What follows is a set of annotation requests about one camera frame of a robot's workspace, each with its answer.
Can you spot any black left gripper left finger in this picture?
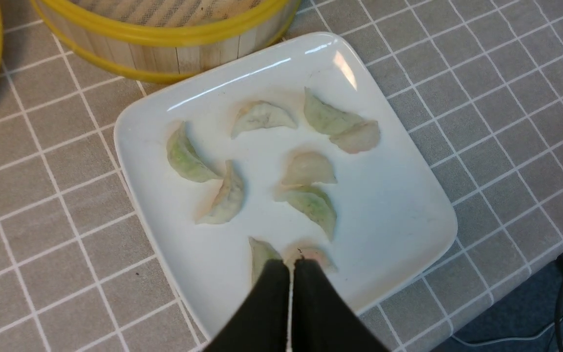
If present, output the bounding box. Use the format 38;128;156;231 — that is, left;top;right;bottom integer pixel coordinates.
204;259;290;352

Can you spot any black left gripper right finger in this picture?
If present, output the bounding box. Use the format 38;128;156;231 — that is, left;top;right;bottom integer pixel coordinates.
292;259;388;352

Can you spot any small green dumpling steamer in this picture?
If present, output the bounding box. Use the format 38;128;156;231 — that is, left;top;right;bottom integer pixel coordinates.
248;237;282;286

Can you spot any green dumpling plate bottom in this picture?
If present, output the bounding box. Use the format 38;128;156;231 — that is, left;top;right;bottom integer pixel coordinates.
274;185;338;242

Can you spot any green dumpling plate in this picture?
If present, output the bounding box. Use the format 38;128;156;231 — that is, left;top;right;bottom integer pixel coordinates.
303;87;364;135
274;185;338;242

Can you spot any pale dumpling plate left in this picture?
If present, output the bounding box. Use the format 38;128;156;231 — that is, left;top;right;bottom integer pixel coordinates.
195;160;244;225

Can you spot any pale dumpling plate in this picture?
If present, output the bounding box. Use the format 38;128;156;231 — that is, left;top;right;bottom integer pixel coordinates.
195;160;244;225
230;101;299;139

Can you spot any pink dumpling plate centre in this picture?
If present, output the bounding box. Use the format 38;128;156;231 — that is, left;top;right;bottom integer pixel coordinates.
281;152;338;186

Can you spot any white square plate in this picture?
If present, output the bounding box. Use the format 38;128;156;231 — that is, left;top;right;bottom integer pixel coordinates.
114;33;457;339

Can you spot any pink dumpling plate right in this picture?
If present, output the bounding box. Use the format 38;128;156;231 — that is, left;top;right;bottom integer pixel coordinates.
329;120;381;154

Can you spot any green dumpling plate right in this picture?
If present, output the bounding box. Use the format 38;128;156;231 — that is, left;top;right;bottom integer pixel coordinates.
303;87;364;135

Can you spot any pale dumpling plate top middle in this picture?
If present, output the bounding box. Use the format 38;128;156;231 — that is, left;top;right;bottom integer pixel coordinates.
230;101;299;139

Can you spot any bamboo steamer basket yellow rim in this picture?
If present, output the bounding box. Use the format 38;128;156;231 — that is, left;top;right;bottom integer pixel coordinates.
32;0;300;83

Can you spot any white steamer liner paper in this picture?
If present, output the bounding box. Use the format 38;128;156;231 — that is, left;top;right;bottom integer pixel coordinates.
71;0;262;27

